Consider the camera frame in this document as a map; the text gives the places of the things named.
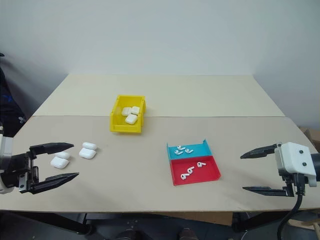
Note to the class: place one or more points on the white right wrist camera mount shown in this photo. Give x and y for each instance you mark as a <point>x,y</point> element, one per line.
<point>293,158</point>

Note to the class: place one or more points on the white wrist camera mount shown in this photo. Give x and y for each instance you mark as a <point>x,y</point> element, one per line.
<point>293,158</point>
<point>6,147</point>

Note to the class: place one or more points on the dark brown rounded shape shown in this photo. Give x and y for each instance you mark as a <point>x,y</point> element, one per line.
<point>186,233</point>

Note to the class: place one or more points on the light wooden pieces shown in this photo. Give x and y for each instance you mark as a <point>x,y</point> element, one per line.
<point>308,223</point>

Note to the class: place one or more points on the red plastic tray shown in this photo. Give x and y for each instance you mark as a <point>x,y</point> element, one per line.
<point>202,173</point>

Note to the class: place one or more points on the dark patterned cloth bag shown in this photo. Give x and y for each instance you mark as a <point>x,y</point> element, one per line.
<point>8,105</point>

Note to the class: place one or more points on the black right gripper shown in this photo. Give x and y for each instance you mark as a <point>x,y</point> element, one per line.
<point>291,178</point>

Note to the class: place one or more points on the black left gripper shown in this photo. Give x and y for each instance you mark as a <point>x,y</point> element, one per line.
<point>20,172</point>

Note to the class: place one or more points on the yellow plastic bin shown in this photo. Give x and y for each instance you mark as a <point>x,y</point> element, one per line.
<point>117,122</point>

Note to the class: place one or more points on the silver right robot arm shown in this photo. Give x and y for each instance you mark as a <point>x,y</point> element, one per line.
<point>315,166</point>

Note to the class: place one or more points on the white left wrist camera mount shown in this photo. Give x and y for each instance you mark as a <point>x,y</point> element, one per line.
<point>6,147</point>

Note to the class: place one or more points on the blue plastic tray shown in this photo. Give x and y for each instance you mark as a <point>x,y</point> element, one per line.
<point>197,151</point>

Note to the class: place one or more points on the black table leg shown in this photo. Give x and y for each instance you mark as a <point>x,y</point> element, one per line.
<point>255,221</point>
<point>62,222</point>

